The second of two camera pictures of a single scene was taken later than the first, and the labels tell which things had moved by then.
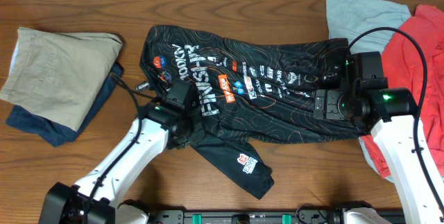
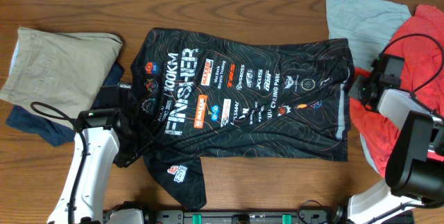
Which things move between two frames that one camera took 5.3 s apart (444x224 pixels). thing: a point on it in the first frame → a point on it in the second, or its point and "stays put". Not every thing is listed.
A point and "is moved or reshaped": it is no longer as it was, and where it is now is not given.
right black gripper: x=331 y=112 → x=354 y=91
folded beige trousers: x=60 y=75 stays put
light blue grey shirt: x=349 y=16 stays put
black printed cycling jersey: x=246 y=94 is moved or reshaped
